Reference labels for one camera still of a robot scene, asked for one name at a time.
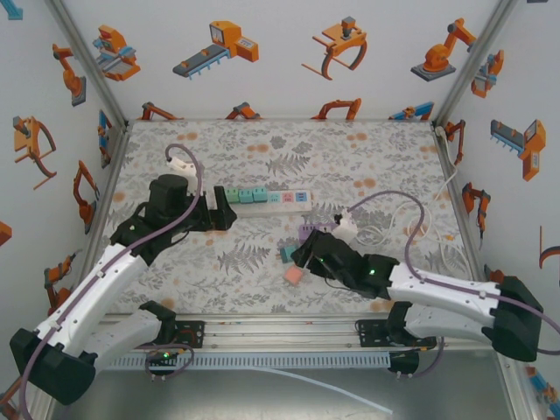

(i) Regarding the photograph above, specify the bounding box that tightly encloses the pink plug adapter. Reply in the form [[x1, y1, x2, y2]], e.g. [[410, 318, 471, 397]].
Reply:
[[283, 266, 305, 288]]

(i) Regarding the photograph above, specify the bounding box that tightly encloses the purple power strip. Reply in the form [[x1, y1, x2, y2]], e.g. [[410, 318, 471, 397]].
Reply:
[[298, 221, 340, 243]]

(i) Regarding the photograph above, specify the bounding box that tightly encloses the white power strip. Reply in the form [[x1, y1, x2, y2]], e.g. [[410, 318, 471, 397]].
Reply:
[[224, 187, 315, 219]]

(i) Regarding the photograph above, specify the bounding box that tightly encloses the floral patterned table mat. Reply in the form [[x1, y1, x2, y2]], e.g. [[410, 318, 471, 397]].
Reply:
[[80, 118, 492, 315]]

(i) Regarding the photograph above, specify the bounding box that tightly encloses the thin white tube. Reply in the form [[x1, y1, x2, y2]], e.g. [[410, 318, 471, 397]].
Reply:
[[256, 366, 394, 415]]

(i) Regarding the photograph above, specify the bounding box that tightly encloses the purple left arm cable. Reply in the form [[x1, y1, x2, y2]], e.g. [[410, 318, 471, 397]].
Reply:
[[17, 143, 205, 420]]

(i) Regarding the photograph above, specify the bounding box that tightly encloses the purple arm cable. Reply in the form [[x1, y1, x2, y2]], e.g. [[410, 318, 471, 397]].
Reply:
[[17, 143, 205, 420], [347, 190, 560, 380]]

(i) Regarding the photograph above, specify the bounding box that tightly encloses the white left camera cable connector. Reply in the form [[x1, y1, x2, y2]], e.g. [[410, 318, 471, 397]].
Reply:
[[168, 156, 197, 179]]

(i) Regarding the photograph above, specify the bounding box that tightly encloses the white camera cable connector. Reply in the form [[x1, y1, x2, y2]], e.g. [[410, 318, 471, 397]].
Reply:
[[333, 213, 359, 241], [168, 156, 197, 179]]

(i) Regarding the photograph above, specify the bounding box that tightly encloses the white right camera cable connector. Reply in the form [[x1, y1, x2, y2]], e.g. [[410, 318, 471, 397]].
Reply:
[[333, 213, 359, 241]]

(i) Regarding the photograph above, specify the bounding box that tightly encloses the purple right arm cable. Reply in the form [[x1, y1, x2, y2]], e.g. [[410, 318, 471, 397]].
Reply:
[[347, 190, 560, 380]]

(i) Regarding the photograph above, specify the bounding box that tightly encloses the aluminium left side rail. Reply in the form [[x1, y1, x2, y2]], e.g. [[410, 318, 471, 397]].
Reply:
[[65, 122, 131, 317]]

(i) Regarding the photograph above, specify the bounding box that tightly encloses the aluminium front frame rail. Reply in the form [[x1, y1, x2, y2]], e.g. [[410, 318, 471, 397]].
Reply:
[[98, 313, 495, 356]]

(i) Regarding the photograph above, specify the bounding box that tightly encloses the white slotted cable duct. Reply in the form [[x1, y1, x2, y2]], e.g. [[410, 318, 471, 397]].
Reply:
[[104, 353, 392, 370]]

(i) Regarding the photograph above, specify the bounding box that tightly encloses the aluminium right side rail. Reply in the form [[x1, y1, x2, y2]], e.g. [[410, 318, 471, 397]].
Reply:
[[431, 122, 501, 285]]

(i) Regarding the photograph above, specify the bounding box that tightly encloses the aluminium left frame post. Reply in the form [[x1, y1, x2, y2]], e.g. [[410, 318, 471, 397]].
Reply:
[[45, 0, 130, 129]]

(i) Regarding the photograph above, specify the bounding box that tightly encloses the aluminium frame post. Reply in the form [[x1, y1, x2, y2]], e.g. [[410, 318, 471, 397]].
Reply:
[[45, 0, 130, 129], [431, 0, 520, 129]]

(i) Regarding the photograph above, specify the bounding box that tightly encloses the aluminium right frame post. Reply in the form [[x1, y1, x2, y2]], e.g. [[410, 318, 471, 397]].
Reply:
[[431, 0, 520, 129]]

